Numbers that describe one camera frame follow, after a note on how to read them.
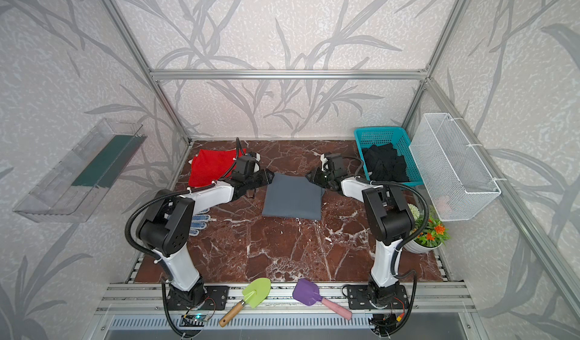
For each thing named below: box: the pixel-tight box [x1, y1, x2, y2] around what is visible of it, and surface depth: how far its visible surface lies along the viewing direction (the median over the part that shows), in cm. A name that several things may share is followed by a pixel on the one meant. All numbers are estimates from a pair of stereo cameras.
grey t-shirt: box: [262, 173, 326, 221], surface depth 96 cm
